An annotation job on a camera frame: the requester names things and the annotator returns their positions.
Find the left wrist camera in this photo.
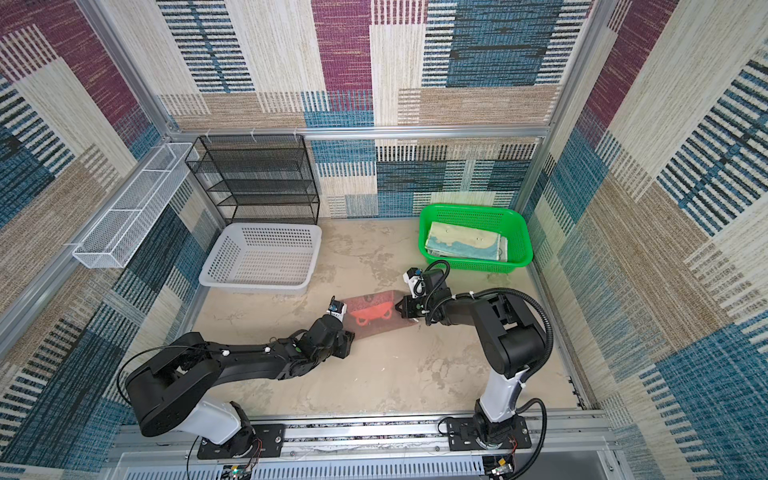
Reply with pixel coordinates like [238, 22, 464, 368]
[327, 297, 347, 322]

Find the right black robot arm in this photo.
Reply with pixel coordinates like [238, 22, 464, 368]
[395, 265, 554, 449]

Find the aluminium front rail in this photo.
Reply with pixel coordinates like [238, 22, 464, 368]
[99, 409, 633, 479]

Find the black wire shelf rack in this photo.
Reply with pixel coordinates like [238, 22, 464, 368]
[185, 134, 320, 224]

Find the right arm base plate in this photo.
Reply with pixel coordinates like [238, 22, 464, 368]
[437, 415, 532, 451]

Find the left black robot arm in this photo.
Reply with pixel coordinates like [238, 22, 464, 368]
[125, 313, 355, 456]

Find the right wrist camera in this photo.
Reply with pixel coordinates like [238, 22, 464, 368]
[403, 267, 425, 299]

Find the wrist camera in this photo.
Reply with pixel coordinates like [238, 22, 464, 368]
[403, 267, 425, 299]
[327, 297, 347, 322]

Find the green plastic basket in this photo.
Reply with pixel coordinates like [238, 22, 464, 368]
[418, 204, 534, 274]

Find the white wire mesh tray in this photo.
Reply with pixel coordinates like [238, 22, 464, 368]
[72, 143, 192, 269]

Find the red pink towel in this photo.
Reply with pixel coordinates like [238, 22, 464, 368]
[342, 290, 418, 340]

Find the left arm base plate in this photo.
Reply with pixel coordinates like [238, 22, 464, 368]
[196, 423, 286, 460]

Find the black corrugated cable conduit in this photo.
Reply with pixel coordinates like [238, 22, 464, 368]
[419, 259, 554, 480]

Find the pale green teal towel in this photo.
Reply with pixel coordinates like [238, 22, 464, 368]
[425, 222, 508, 262]

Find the white plastic laundry basket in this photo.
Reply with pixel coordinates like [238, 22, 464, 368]
[199, 223, 322, 295]

